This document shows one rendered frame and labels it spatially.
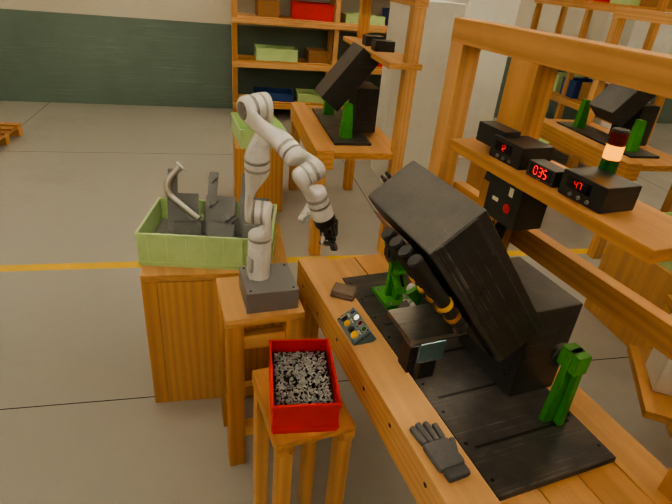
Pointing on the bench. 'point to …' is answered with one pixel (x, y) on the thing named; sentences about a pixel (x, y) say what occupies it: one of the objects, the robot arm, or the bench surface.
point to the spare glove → (441, 451)
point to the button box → (357, 329)
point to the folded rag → (344, 291)
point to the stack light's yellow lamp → (612, 153)
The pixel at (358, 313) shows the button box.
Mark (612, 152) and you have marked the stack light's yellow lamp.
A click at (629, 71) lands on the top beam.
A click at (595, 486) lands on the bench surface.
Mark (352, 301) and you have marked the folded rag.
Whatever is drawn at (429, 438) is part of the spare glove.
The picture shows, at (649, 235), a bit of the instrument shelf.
